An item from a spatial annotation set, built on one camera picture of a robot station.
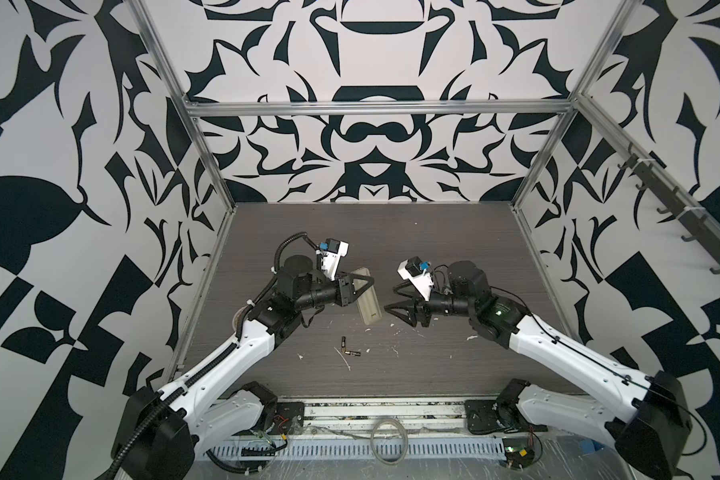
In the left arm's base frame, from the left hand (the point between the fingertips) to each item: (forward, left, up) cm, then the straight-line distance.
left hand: (374, 276), depth 70 cm
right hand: (-4, -4, -3) cm, 7 cm away
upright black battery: (-6, +8, -26) cm, 27 cm away
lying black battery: (-9, +5, -25) cm, 27 cm away
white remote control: (-5, +2, -4) cm, 6 cm away
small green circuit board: (-33, -33, -26) cm, 53 cm away
